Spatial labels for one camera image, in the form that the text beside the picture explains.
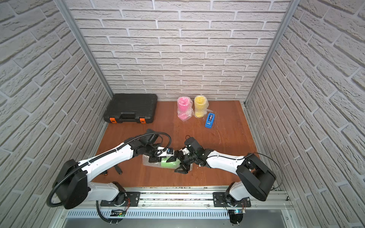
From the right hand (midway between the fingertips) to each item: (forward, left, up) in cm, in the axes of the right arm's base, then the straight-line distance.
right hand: (171, 165), depth 76 cm
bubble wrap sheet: (+43, -15, -3) cm, 45 cm away
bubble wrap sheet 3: (+5, +15, -1) cm, 16 cm away
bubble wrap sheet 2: (+40, -25, -1) cm, 47 cm away
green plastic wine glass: (+1, +1, -3) cm, 4 cm away
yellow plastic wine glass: (+45, -22, +3) cm, 50 cm away
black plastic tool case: (+47, +32, -2) cm, 57 cm away
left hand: (+8, +3, -2) cm, 9 cm away
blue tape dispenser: (+34, -28, -6) cm, 45 cm away
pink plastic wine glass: (+40, -9, +6) cm, 42 cm away
